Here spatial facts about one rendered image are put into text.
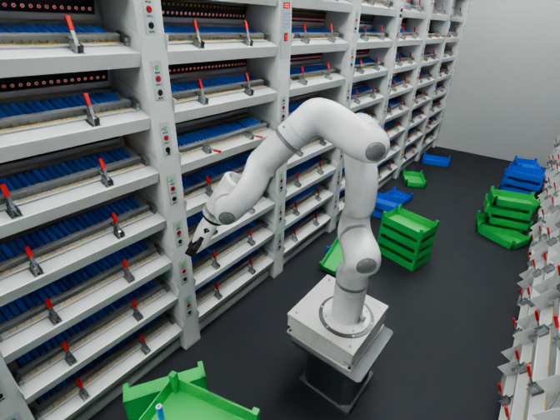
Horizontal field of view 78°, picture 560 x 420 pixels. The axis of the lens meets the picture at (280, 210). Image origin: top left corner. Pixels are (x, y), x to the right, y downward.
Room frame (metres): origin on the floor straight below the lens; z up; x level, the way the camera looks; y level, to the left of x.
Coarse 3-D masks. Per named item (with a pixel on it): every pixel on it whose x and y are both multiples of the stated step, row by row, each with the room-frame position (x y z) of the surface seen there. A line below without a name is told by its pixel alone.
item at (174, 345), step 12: (324, 228) 2.31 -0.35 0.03; (312, 240) 2.18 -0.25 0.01; (288, 252) 1.94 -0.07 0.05; (264, 276) 1.72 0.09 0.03; (228, 300) 1.47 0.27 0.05; (216, 312) 1.39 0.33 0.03; (204, 324) 1.32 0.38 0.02; (168, 348) 1.14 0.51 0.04; (156, 360) 1.08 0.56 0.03; (132, 372) 1.00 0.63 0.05; (144, 372) 1.03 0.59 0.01; (120, 384) 0.94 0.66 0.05; (108, 396) 0.90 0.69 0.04; (96, 408) 0.85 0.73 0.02
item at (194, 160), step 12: (252, 108) 1.82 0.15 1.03; (204, 120) 1.58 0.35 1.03; (264, 120) 1.76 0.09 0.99; (264, 132) 1.69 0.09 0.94; (216, 144) 1.46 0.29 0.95; (228, 144) 1.49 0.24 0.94; (240, 144) 1.52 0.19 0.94; (252, 144) 1.59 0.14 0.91; (180, 156) 1.24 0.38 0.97; (192, 156) 1.33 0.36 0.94; (204, 156) 1.35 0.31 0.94; (216, 156) 1.40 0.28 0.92; (228, 156) 1.47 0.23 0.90; (192, 168) 1.31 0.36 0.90
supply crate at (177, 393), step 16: (176, 384) 0.68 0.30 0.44; (192, 384) 0.67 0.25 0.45; (160, 400) 0.64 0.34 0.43; (176, 400) 0.65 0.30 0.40; (192, 400) 0.65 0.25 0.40; (208, 400) 0.65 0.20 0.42; (224, 400) 0.62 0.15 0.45; (144, 416) 0.58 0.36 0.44; (176, 416) 0.60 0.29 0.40; (192, 416) 0.61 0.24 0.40; (208, 416) 0.61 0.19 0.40; (224, 416) 0.61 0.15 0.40; (240, 416) 0.61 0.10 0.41; (256, 416) 0.57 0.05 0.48
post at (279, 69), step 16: (256, 16) 1.81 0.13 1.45; (272, 16) 1.75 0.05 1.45; (256, 64) 1.81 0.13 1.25; (272, 64) 1.75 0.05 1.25; (288, 64) 1.80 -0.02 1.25; (288, 80) 1.80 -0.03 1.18; (288, 96) 1.81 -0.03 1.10; (272, 112) 1.75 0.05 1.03; (272, 240) 1.74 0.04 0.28; (272, 272) 1.74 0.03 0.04
